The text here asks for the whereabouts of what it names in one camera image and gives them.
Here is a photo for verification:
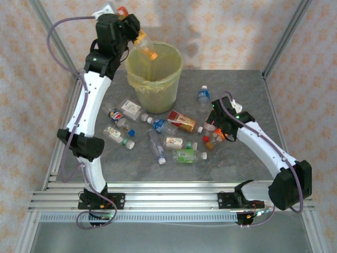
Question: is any small clear bottle orange cap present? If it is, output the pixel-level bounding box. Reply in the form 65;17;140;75
206;137;224;151

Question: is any clear bottle orange label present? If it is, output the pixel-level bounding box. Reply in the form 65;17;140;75
134;39;158;61

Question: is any blue label water bottle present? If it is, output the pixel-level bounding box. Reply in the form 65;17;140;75
146;116;179;135
197;84;212;114

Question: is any red label tea bottle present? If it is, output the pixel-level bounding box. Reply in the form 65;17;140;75
166;110;204;134

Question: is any green label clear bottle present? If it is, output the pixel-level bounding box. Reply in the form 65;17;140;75
172;148;208;164

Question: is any long clear label-free bottle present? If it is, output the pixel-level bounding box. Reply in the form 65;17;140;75
146;128;167;166

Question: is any blue label cola bottle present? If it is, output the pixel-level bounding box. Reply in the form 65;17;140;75
107;108;127;127

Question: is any white label bottle green cap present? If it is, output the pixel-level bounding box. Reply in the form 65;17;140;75
103;125;136;150

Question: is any yellow-green plastic bin liner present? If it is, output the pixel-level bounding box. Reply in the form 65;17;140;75
125;42;184;94

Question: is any mesh waste bin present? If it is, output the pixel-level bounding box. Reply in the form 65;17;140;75
125;42;184;115

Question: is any white label bottle colourful logo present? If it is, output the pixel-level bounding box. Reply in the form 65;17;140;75
163;135;199;151

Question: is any square clear bottle white label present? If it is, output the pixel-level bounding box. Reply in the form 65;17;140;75
120;99;150;122

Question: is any small circuit board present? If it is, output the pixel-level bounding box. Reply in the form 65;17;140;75
246;208;273;219
89;212;115;221

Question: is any grey metal shelf panel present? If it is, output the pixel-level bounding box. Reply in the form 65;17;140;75
28;221;311;253

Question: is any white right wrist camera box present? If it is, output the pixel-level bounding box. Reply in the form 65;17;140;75
229;99;244;112

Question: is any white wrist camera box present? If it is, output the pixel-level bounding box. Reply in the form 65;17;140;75
229;99;244;112
92;2;116;18

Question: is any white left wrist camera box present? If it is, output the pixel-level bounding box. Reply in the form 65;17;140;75
92;2;116;18

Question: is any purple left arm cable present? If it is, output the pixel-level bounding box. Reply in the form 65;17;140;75
46;15;118;230

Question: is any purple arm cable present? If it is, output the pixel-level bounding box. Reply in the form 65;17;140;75
220;91;305;230
46;15;118;230

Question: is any aluminium frame post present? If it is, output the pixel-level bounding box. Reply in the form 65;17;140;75
262;0;314;80
301;210;326;253
27;0;80;80
14;210;42;253

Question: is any aluminium side rail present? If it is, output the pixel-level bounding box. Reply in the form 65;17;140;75
42;72;85;190
262;72;300;190

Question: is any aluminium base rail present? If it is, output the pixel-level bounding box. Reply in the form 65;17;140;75
28;181;315;211

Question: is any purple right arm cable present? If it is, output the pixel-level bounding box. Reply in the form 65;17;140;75
220;91;305;230

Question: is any grey slotted cable duct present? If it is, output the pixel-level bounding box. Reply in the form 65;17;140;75
39;212;239;222

